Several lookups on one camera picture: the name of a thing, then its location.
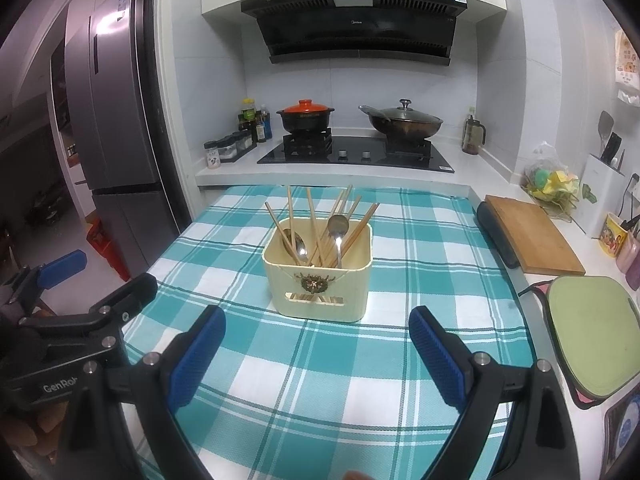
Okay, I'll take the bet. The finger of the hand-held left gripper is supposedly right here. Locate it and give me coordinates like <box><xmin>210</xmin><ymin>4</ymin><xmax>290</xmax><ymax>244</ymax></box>
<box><xmin>91</xmin><ymin>272</ymin><xmax>158</xmax><ymax>349</ymax></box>
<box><xmin>15</xmin><ymin>251</ymin><xmax>88</xmax><ymax>293</ymax></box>

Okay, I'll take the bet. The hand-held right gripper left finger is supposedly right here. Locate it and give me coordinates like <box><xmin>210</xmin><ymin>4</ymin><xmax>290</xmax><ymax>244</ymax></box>
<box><xmin>67</xmin><ymin>304</ymin><xmax>227</xmax><ymax>480</ymax></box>

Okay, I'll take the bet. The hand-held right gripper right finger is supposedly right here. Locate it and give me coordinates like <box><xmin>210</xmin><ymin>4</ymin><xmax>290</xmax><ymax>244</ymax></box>
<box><xmin>409</xmin><ymin>305</ymin><xmax>588</xmax><ymax>480</ymax></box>

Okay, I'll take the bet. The cream utensil holder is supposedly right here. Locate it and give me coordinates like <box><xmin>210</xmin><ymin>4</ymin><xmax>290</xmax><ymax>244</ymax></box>
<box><xmin>262</xmin><ymin>217</ymin><xmax>374</xmax><ymax>323</ymax></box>

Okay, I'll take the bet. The metal spoon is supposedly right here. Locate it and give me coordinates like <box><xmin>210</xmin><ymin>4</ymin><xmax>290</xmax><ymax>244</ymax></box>
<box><xmin>281</xmin><ymin>229</ymin><xmax>307</xmax><ymax>264</ymax></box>
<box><xmin>327</xmin><ymin>214</ymin><xmax>349</xmax><ymax>268</ymax></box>

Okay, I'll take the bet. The red box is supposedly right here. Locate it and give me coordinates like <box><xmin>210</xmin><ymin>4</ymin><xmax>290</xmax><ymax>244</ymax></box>
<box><xmin>86</xmin><ymin>220</ymin><xmax>131</xmax><ymax>281</ymax></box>

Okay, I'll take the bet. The teal plaid tablecloth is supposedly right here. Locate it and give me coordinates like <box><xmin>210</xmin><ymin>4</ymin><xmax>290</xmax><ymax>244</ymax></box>
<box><xmin>120</xmin><ymin>184</ymin><xmax>541</xmax><ymax>480</ymax></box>

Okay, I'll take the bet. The wooden cutting board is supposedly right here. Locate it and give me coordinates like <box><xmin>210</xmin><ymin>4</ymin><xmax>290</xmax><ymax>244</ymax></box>
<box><xmin>484</xmin><ymin>194</ymin><xmax>586</xmax><ymax>276</ymax></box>

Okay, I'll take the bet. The green cutting board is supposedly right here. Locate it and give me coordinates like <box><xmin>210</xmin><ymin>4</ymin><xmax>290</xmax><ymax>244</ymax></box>
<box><xmin>520</xmin><ymin>275</ymin><xmax>640</xmax><ymax>411</ymax></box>

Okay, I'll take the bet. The grey refrigerator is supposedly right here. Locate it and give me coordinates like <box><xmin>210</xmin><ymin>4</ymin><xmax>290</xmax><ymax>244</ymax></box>
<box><xmin>50</xmin><ymin>0</ymin><xmax>193</xmax><ymax>281</ymax></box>

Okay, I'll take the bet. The kitchen sink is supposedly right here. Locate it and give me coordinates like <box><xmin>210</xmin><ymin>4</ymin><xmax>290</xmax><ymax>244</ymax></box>
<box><xmin>601</xmin><ymin>392</ymin><xmax>640</xmax><ymax>478</ymax></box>

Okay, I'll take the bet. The row of spice jars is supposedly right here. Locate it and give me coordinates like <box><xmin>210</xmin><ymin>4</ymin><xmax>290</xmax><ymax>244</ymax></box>
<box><xmin>220</xmin><ymin>130</ymin><xmax>257</xmax><ymax>163</ymax></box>

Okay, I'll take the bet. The blue and white dish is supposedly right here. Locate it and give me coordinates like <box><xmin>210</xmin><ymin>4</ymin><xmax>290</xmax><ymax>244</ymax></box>
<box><xmin>612</xmin><ymin>412</ymin><xmax>640</xmax><ymax>461</ymax></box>

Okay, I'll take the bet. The plastic bag of sponges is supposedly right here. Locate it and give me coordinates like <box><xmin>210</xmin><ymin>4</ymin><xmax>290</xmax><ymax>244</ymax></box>
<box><xmin>520</xmin><ymin>142</ymin><xmax>583</xmax><ymax>221</ymax></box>

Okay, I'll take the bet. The yellow printed box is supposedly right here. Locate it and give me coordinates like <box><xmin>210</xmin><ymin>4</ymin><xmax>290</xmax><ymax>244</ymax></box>
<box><xmin>600</xmin><ymin>212</ymin><xmax>628</xmax><ymax>258</ymax></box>

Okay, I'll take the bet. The dark sauce bottle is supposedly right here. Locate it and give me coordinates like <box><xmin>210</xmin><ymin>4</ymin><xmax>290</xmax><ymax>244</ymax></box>
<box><xmin>255</xmin><ymin>105</ymin><xmax>273</xmax><ymax>143</ymax></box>

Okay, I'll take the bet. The black gas stove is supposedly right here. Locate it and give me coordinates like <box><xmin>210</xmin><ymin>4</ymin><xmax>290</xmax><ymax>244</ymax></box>
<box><xmin>256</xmin><ymin>135</ymin><xmax>456</xmax><ymax>173</ymax></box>

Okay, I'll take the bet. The dark glass jug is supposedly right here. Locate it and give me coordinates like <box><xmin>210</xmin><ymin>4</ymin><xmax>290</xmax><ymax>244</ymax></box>
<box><xmin>461</xmin><ymin>107</ymin><xmax>487</xmax><ymax>156</ymax></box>

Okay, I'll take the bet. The white knife block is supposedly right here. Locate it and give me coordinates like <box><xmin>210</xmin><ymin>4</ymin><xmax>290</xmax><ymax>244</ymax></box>
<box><xmin>580</xmin><ymin>152</ymin><xmax>628</xmax><ymax>233</ymax></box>

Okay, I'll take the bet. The wok with glass lid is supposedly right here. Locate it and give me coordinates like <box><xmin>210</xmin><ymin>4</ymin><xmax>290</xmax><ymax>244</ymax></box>
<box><xmin>358</xmin><ymin>99</ymin><xmax>445</xmax><ymax>142</ymax></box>

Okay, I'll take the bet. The black pot with orange lid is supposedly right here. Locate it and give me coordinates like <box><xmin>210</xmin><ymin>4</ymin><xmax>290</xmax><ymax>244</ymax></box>
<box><xmin>276</xmin><ymin>100</ymin><xmax>337</xmax><ymax>136</ymax></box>

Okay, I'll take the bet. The grey spatula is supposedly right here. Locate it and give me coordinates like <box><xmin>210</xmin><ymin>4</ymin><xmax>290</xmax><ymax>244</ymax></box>
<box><xmin>598</xmin><ymin>110</ymin><xmax>615</xmax><ymax>161</ymax></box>

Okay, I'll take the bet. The black range hood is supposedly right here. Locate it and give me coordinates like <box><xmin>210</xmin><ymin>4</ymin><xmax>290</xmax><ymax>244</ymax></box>
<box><xmin>240</xmin><ymin>0</ymin><xmax>471</xmax><ymax>67</ymax></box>

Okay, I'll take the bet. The hanging printed bag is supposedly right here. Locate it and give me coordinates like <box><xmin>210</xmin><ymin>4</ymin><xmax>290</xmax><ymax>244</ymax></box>
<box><xmin>612</xmin><ymin>30</ymin><xmax>640</xmax><ymax>103</ymax></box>

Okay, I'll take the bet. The black door frame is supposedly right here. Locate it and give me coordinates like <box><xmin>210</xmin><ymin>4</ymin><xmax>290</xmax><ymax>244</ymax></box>
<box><xmin>142</xmin><ymin>0</ymin><xmax>202</xmax><ymax>231</ymax></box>

